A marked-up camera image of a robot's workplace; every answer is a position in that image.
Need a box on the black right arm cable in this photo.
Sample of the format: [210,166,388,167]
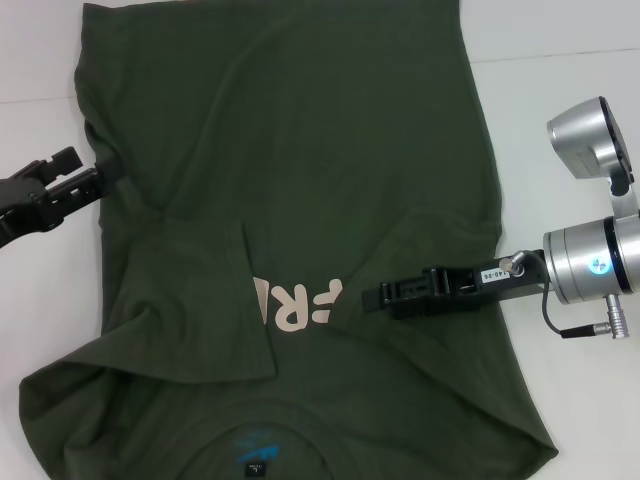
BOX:
[541,292,630,342]

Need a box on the dark green FREE t-shirt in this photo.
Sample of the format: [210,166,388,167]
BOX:
[17,0,556,480]

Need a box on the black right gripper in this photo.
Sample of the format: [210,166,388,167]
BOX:
[360,248,549,323]

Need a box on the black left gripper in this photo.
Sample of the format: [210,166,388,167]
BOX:
[0,146,126,251]

